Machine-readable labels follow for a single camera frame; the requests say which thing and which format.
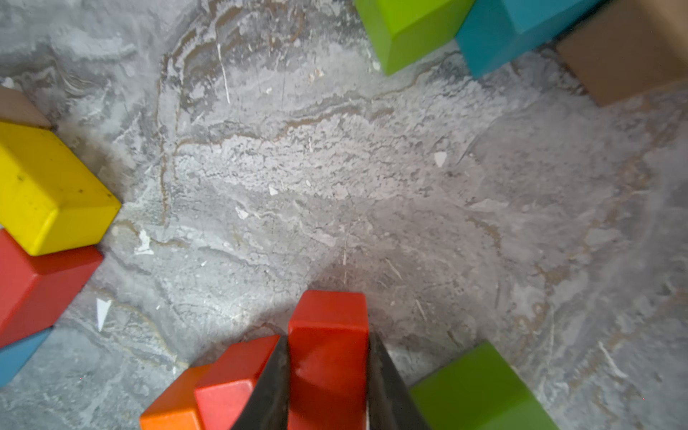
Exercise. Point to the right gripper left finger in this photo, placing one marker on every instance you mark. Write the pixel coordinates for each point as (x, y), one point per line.
(268, 405)

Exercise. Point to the light blue block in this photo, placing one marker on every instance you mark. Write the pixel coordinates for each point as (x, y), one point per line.
(15, 355)

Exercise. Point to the red block pair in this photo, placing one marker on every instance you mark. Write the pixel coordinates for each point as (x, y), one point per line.
(224, 391)
(328, 335)

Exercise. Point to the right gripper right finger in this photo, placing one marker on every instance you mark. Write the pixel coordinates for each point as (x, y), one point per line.
(390, 405)

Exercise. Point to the yellow rectangular block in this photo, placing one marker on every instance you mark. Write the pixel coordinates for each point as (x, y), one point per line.
(50, 201)

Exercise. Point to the green block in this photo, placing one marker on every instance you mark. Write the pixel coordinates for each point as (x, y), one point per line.
(403, 31)
(479, 390)

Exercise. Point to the teal triangle block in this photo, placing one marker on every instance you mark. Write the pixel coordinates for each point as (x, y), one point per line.
(496, 32)

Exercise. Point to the orange block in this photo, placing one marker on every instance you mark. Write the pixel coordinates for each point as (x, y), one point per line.
(176, 407)

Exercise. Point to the red block front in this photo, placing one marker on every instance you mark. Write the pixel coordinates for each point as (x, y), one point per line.
(36, 290)

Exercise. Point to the natural wood block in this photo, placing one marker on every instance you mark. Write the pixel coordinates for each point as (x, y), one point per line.
(629, 48)
(17, 109)

